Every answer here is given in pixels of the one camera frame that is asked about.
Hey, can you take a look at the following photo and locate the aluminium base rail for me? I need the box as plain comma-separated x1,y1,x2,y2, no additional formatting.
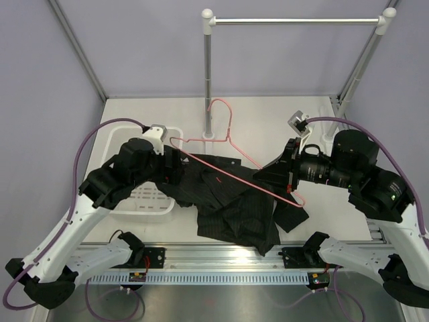
66,243,396,271

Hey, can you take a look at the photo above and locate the aluminium frame post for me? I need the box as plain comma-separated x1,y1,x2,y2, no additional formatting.
46,0,109,103
330,0,403,115

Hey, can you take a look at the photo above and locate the white slotted cable duct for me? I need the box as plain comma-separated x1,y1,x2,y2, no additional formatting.
90,272,309,285

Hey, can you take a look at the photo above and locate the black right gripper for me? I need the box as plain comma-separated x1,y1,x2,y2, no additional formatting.
253,137,357,192

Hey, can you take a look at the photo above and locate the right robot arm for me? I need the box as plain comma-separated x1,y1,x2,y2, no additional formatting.
253,129,428,309

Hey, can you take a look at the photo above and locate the silver clothes rack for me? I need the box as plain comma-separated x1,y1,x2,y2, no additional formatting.
201,5,397,142

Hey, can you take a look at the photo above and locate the aluminium frame post right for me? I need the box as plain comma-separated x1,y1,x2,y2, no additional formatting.
330,0,403,115

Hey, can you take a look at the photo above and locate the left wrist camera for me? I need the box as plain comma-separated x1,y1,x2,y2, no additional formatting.
142,124,168,155

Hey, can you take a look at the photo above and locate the aluminium frame post left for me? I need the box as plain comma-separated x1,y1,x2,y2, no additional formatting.
46,0,109,103

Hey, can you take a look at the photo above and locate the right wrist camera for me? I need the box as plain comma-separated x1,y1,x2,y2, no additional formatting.
288,110,312,151

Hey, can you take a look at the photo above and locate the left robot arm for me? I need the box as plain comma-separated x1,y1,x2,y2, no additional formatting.
5,138,183,309

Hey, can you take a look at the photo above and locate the pink wire hanger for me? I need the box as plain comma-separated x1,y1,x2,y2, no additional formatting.
169,98,306,208

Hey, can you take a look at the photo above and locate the white plastic basket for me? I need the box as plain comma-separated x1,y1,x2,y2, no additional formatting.
102,125,176,223

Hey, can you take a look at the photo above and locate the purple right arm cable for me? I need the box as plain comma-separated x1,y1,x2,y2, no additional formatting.
271,116,429,319

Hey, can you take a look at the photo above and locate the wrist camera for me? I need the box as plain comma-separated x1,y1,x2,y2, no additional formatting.
288,110,312,151
142,124,168,155

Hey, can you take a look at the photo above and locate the black pinstriped shirt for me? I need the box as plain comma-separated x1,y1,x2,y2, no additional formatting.
157,155,309,256

